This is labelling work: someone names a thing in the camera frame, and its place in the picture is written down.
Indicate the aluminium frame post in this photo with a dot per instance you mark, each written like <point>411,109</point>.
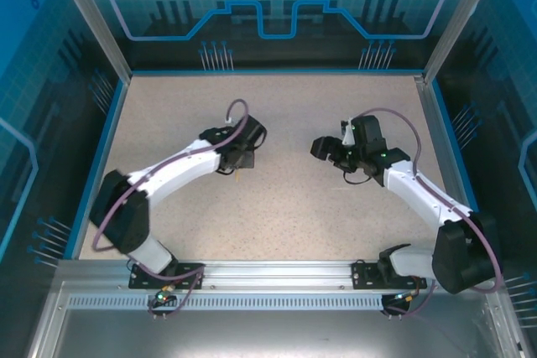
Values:
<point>462,18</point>
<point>93,18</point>

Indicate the aluminium side rail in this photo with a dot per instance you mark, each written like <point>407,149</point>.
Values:
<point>445,165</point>

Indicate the sheet metal shelf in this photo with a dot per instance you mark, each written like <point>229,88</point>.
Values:
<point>268,333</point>

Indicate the slotted metal strip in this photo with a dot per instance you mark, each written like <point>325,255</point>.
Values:
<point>268,302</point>

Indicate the aluminium mounting rail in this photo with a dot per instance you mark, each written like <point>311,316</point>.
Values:
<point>277,274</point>

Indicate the left power connector with LED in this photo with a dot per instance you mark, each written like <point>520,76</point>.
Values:
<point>163,297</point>

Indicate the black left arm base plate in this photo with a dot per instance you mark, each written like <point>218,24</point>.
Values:
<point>138,282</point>

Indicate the right aluminium frame post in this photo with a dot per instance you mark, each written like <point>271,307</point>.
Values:
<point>462,18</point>

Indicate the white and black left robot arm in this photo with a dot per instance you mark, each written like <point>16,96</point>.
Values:
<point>180,163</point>

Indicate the power connector with led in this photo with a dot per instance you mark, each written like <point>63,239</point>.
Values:
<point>405,296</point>
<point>163,297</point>

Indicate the right power connector with LED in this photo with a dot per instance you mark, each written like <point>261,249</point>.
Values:
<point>405,296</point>

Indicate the blue edge trim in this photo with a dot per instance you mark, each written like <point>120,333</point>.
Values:
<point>272,72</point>
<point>460,165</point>

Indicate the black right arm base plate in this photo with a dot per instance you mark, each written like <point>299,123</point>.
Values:
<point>361,276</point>

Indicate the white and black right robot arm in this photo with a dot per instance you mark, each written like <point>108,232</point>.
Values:
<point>419,196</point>

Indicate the left aluminium frame post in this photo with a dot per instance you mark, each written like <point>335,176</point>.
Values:
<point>93,18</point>

